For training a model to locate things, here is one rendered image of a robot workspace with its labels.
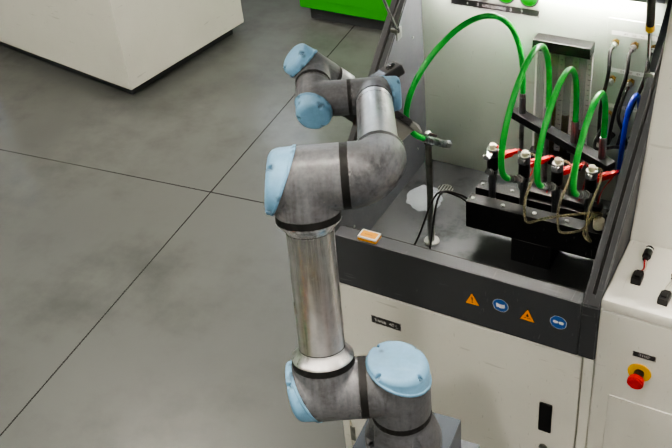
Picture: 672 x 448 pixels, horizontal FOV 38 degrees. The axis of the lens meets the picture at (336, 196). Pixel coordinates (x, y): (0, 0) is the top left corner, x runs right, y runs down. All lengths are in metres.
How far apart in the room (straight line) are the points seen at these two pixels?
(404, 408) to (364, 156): 0.49
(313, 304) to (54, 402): 1.90
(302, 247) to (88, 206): 2.72
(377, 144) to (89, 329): 2.23
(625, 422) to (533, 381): 0.23
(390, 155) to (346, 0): 3.71
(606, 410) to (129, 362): 1.79
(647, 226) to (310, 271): 0.90
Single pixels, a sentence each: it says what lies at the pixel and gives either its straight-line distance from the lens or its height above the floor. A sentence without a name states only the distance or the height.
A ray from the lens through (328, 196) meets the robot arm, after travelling 1.61.
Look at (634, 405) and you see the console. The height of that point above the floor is 0.69.
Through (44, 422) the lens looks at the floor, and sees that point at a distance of 3.45.
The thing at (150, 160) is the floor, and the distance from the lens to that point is 4.52.
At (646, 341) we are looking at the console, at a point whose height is 0.90.
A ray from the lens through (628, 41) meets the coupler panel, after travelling 2.42.
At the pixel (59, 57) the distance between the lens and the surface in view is 5.37.
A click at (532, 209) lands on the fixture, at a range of 2.38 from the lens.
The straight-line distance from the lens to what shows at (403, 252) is 2.30.
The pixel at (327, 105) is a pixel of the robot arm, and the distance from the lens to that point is 1.98.
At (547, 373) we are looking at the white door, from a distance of 2.37.
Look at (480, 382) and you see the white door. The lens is 2.48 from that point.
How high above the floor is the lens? 2.43
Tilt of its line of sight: 36 degrees down
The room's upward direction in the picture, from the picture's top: 6 degrees counter-clockwise
